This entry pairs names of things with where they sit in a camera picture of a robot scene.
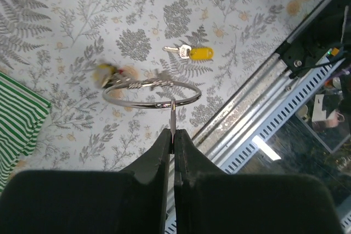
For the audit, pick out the green striped cloth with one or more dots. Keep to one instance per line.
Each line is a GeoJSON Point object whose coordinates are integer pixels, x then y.
{"type": "Point", "coordinates": [23, 113]}

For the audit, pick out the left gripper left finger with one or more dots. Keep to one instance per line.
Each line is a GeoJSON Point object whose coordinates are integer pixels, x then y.
{"type": "Point", "coordinates": [132, 200]}

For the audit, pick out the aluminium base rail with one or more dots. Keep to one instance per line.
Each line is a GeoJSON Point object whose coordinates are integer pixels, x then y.
{"type": "Point", "coordinates": [237, 121]}

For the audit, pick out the large metal keyring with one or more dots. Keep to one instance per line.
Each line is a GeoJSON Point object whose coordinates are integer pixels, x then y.
{"type": "Point", "coordinates": [158, 92]}

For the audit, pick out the slotted cable duct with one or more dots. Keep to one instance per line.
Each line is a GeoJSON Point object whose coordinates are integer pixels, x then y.
{"type": "Point", "coordinates": [306, 134]}

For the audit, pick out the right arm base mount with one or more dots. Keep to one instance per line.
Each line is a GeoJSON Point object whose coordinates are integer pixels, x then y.
{"type": "Point", "coordinates": [325, 41]}

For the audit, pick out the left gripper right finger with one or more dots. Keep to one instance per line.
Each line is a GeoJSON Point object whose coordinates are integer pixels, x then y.
{"type": "Point", "coordinates": [207, 200]}

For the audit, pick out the floral table mat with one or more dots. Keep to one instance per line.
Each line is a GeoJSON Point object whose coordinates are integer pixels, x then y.
{"type": "Point", "coordinates": [53, 46]}

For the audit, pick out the key with yellow tag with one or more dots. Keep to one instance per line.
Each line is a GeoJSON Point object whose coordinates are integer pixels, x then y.
{"type": "Point", "coordinates": [187, 52]}

